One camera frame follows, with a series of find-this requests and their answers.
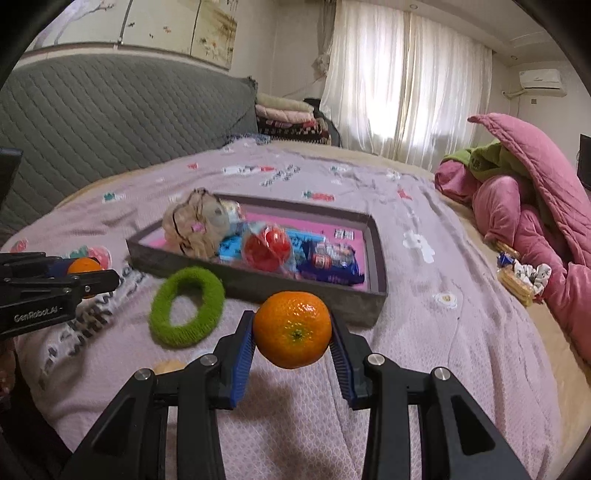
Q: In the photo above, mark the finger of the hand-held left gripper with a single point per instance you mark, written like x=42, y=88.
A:
x=59, y=268
x=99, y=280

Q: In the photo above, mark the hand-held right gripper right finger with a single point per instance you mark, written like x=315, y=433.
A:
x=341, y=364

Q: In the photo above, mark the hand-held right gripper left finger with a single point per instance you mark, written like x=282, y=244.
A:
x=242, y=364

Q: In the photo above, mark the small mandarin orange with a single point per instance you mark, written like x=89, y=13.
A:
x=83, y=266

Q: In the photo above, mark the grey cardboard box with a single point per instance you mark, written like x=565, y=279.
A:
x=360, y=307

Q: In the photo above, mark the large mandarin orange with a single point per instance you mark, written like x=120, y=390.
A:
x=291, y=323

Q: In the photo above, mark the blue cookie packet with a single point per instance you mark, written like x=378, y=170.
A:
x=332, y=265

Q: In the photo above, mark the green fuzzy scrunchie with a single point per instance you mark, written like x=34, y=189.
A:
x=159, y=304

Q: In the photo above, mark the tan round object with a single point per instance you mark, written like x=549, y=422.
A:
x=168, y=367

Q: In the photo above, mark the beige lace scrunchie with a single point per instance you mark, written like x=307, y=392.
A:
x=198, y=221

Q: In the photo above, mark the red toy egg in wrapper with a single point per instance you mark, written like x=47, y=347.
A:
x=265, y=249

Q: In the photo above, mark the pink picture book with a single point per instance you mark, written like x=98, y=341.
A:
x=295, y=219

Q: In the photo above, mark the blue red toy egg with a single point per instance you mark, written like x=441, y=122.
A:
x=235, y=211

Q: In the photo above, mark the grey quilted headboard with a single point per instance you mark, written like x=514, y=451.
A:
x=115, y=120

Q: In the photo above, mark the clear biscuit packet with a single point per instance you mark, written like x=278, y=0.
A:
x=515, y=286

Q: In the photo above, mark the blue candy wrapper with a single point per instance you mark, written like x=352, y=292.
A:
x=505, y=261

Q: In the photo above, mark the white floral scrunchie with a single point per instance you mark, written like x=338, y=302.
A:
x=533, y=276

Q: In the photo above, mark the pink quilt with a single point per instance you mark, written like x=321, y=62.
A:
x=521, y=221

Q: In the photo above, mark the dark checkered folded blanket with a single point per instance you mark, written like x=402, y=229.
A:
x=295, y=131

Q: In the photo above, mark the dark cloth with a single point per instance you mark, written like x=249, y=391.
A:
x=323, y=115

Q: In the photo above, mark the green blanket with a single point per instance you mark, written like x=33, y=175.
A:
x=485, y=159

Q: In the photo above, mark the pink folded blanket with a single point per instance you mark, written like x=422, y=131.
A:
x=288, y=115

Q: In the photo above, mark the beige folded blanket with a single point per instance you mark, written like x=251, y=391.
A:
x=284, y=102

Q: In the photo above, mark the white sheer curtain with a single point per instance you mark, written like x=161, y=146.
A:
x=406, y=83

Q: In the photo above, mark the black television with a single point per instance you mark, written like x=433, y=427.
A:
x=585, y=161

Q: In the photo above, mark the white air conditioner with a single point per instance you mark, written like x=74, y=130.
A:
x=542, y=82

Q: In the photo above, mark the floral wall panels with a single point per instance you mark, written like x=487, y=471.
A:
x=161, y=23

